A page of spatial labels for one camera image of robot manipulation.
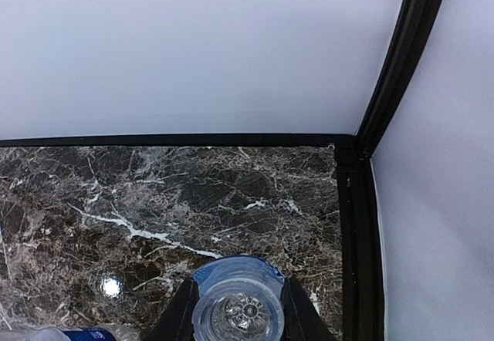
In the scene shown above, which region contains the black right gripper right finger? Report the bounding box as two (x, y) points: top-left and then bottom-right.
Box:
(281, 277), (337, 341)

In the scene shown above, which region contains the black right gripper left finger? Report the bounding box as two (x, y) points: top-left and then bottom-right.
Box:
(144, 277), (199, 341)

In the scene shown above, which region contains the clear bottle blue pepsi label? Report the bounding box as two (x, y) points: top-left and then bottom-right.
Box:
(191, 255), (286, 341)

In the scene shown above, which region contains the black right corner post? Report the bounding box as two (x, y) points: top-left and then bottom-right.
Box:
(355, 0), (442, 159)

